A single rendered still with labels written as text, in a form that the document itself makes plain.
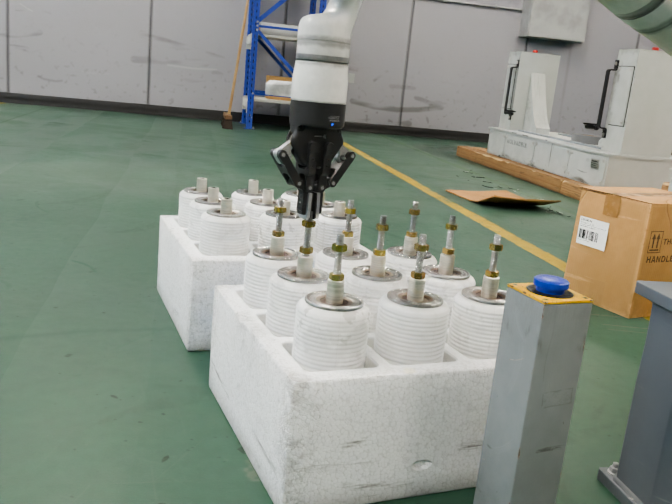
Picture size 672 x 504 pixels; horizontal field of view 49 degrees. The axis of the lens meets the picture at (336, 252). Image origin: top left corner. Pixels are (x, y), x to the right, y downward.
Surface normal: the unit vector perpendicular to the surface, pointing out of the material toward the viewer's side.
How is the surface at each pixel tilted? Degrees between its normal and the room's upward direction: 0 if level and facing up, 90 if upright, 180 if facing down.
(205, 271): 90
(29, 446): 0
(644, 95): 90
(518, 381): 90
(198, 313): 90
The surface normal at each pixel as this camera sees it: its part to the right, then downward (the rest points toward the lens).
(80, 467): 0.10, -0.97
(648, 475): -0.98, -0.05
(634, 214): -0.89, 0.02
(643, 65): 0.18, 0.25
